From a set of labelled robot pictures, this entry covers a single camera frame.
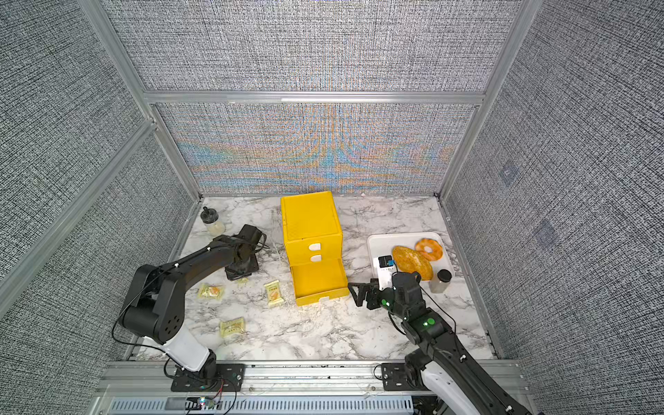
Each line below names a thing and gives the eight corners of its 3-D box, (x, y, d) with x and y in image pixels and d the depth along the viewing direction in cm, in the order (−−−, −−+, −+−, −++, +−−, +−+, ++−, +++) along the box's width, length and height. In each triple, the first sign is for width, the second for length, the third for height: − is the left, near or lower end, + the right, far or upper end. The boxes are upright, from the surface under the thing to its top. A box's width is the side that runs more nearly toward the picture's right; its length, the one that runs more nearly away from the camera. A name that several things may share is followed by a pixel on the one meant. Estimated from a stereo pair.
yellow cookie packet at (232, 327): (222, 338, 83) (219, 335, 81) (222, 324, 86) (220, 322, 84) (244, 332, 84) (242, 329, 82) (244, 318, 87) (242, 316, 85)
